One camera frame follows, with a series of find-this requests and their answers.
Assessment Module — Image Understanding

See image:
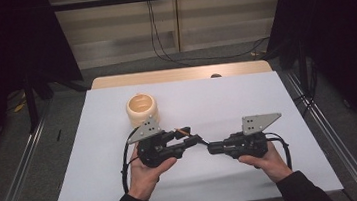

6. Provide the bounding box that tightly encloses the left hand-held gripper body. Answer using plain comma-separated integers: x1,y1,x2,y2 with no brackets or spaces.
124,111,188,171

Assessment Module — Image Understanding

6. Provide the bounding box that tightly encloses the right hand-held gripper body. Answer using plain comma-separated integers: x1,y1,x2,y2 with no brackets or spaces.
225,112,287,161

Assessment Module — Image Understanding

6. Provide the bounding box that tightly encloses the cream ribbed cup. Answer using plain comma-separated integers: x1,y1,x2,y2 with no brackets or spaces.
124,91,161,130

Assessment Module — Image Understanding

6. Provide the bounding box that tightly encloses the person's left hand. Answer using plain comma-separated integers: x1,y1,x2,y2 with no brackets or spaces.
123,140,182,201

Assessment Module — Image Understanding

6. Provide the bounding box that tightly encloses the person's right hand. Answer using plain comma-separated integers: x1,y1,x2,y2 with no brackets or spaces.
236,138,296,188

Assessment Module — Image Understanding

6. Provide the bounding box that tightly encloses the white table sheet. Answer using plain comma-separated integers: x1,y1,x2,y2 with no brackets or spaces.
38,63,345,201

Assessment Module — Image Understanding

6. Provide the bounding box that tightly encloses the black metal stand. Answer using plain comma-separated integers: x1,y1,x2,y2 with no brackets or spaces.
294,31,313,100
22,69,42,134

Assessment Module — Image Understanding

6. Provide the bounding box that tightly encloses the yellow floor object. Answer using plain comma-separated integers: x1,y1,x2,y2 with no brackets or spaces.
13,98,29,114

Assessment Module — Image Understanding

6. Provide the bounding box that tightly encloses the black curtain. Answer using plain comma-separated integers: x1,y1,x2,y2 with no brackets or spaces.
0,0,93,174
260,0,357,163

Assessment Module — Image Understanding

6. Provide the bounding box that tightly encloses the left hand-held gripper cable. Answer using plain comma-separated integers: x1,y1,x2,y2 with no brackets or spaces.
116,127,148,195

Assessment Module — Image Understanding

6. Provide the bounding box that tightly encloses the hand-held gripper cable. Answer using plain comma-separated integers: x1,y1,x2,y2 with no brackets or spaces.
116,127,148,195
264,130,294,173

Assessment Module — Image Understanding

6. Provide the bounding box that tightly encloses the right hand-held gripper cable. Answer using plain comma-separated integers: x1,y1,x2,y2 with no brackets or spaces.
264,130,294,173

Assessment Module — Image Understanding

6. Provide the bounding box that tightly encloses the black wall cable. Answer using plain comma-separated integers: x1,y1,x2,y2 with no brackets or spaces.
148,0,273,68
146,0,195,72

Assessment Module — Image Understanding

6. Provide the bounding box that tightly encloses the aluminium floor rail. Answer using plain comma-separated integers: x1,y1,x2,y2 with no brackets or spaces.
0,99,64,201
283,64,357,201

